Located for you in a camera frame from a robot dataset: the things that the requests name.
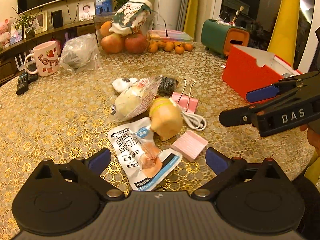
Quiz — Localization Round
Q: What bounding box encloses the white usb cable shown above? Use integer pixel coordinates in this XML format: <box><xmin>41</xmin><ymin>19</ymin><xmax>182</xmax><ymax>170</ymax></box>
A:
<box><xmin>181</xmin><ymin>110</ymin><xmax>207</xmax><ymax>132</ymax></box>

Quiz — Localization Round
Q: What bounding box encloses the chicken breast snack packet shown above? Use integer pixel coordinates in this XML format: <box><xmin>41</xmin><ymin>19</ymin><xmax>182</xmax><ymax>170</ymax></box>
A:
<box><xmin>108</xmin><ymin>117</ymin><xmax>182</xmax><ymax>191</ymax></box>

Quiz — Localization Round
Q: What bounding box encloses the yellow squishy bun toy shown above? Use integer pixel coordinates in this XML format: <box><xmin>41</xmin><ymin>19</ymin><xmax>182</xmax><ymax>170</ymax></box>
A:
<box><xmin>149</xmin><ymin>98</ymin><xmax>183</xmax><ymax>141</ymax></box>

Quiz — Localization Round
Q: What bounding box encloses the red cardboard box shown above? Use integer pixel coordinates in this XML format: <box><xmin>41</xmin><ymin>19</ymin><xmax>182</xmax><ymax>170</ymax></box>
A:
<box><xmin>222</xmin><ymin>45</ymin><xmax>302</xmax><ymax>103</ymax></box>

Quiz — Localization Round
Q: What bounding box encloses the pink binder clip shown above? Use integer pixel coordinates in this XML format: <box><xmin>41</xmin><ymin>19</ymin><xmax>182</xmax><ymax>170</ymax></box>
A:
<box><xmin>171</xmin><ymin>78</ymin><xmax>199</xmax><ymax>114</ymax></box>

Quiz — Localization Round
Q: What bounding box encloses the green orange tissue box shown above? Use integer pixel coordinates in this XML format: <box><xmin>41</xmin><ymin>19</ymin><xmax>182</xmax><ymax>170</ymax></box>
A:
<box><xmin>201</xmin><ymin>19</ymin><xmax>249</xmax><ymax>57</ymax></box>

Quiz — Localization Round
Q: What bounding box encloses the packaged white bread bun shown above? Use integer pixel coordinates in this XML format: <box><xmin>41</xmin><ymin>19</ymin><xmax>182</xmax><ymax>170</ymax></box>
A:
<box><xmin>110</xmin><ymin>75</ymin><xmax>162</xmax><ymax>122</ymax></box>

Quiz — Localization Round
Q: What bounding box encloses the small black wrapped packet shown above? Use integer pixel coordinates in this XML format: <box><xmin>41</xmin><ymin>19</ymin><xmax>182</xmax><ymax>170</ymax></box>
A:
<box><xmin>158</xmin><ymin>76</ymin><xmax>179</xmax><ymax>97</ymax></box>

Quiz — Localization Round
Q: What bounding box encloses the small mandarin orange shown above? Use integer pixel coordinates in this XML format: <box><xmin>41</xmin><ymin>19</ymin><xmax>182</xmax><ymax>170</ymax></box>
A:
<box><xmin>184</xmin><ymin>43</ymin><xmax>194</xmax><ymax>51</ymax></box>
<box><xmin>175</xmin><ymin>46</ymin><xmax>185</xmax><ymax>55</ymax></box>
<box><xmin>164</xmin><ymin>42</ymin><xmax>175</xmax><ymax>52</ymax></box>

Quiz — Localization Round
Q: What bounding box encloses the white plush toy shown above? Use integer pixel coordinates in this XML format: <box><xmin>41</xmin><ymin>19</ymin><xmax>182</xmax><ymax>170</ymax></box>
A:
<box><xmin>112</xmin><ymin>77</ymin><xmax>138</xmax><ymax>93</ymax></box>

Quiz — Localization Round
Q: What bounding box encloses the black remote control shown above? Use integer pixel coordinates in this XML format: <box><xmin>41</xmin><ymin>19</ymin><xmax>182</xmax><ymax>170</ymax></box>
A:
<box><xmin>16</xmin><ymin>72</ymin><xmax>39</xmax><ymax>95</ymax></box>

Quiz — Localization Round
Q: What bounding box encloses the clear plastic bag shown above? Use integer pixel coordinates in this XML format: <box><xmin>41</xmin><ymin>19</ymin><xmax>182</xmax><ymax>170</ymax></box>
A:
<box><xmin>60</xmin><ymin>34</ymin><xmax>101</xmax><ymax>74</ymax></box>

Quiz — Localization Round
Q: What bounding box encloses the pink strawberry mug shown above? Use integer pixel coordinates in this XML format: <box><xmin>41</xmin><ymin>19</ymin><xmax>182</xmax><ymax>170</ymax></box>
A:
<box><xmin>24</xmin><ymin>41</ymin><xmax>60</xmax><ymax>77</ymax></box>

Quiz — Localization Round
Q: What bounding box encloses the pastel flat plastic case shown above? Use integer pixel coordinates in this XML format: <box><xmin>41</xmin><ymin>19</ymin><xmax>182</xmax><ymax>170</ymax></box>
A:
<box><xmin>149</xmin><ymin>30</ymin><xmax>194</xmax><ymax>43</ymax></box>

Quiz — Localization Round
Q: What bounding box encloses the red apple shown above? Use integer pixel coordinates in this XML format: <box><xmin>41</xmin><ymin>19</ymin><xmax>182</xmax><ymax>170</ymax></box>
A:
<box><xmin>100</xmin><ymin>33</ymin><xmax>124</xmax><ymax>54</ymax></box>
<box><xmin>124</xmin><ymin>33</ymin><xmax>148</xmax><ymax>54</ymax></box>

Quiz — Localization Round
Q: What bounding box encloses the wooden tv cabinet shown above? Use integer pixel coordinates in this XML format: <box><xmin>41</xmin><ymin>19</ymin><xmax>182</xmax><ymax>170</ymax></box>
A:
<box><xmin>1</xmin><ymin>20</ymin><xmax>95</xmax><ymax>84</ymax></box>

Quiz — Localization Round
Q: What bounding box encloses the clear fruit container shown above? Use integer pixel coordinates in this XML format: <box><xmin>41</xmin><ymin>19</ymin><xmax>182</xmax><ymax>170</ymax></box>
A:
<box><xmin>93</xmin><ymin>12</ymin><xmax>154</xmax><ymax>54</ymax></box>

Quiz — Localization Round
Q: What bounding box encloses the framed portrait photo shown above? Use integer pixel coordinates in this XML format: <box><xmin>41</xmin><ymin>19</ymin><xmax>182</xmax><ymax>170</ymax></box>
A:
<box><xmin>79</xmin><ymin>2</ymin><xmax>95</xmax><ymax>22</ymax></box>

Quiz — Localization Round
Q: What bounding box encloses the potted green plant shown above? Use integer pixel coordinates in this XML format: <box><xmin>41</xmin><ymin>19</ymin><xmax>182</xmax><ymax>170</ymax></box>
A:
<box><xmin>13</xmin><ymin>8</ymin><xmax>38</xmax><ymax>39</ymax></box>

